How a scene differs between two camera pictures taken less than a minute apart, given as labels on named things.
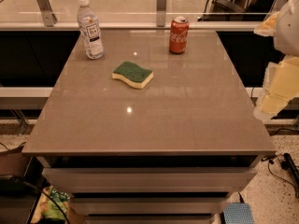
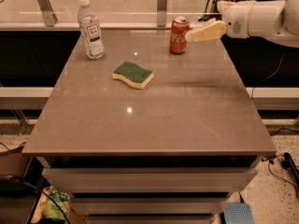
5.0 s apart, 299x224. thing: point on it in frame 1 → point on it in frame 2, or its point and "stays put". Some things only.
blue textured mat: (238, 213) stays put
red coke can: (178, 35) stays put
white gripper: (288, 32) → (238, 20)
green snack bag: (47, 207) stays put
